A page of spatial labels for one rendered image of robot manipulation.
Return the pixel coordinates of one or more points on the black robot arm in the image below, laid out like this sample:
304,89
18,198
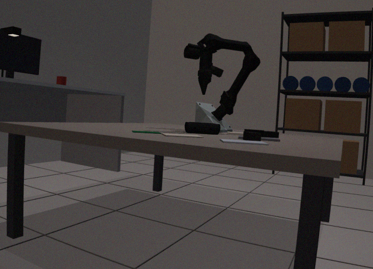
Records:
214,43

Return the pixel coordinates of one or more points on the dark grey rocker switch panel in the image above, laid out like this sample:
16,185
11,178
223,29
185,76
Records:
202,128

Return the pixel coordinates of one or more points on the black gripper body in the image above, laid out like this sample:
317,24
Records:
204,68

